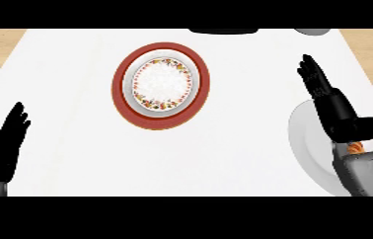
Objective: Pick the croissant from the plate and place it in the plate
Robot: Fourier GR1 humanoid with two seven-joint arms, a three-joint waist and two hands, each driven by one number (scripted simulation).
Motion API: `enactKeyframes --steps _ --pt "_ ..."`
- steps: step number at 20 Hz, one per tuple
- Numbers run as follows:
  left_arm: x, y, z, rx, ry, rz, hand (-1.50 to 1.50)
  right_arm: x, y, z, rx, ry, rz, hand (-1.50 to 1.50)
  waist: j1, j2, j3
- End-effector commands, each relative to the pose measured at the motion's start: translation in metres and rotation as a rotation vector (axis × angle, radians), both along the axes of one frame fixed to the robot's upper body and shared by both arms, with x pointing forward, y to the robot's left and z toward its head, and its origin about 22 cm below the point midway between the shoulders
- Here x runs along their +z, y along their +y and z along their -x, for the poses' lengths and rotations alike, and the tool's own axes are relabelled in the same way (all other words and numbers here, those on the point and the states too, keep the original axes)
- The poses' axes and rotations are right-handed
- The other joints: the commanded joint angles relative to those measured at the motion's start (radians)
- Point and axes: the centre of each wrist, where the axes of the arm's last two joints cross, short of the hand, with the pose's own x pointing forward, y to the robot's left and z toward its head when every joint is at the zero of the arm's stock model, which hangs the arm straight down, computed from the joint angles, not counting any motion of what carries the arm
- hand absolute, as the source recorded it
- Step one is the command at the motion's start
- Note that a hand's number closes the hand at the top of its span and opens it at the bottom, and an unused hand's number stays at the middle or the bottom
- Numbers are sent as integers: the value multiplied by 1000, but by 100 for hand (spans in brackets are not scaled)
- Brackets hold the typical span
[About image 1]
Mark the red oval placemat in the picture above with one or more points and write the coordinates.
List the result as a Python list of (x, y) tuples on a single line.
[(162, 85)]

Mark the golden brown croissant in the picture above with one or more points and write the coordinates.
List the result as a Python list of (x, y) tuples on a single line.
[(355, 147)]

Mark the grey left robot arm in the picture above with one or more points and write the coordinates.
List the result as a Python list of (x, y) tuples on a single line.
[(4, 189)]

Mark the floral rimmed white plate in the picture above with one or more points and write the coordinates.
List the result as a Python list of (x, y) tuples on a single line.
[(162, 83)]

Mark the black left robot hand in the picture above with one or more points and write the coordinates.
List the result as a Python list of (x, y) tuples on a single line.
[(11, 144)]

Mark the black appliance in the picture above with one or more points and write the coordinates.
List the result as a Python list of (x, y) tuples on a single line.
[(225, 30)]

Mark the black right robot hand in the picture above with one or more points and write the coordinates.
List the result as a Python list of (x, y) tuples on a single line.
[(336, 108)]

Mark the grey round object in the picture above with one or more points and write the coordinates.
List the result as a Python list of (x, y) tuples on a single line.
[(312, 31)]

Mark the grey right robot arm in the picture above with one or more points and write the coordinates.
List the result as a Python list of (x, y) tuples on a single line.
[(358, 174)]

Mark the plain white plate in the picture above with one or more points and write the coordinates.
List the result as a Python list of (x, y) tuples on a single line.
[(310, 150)]

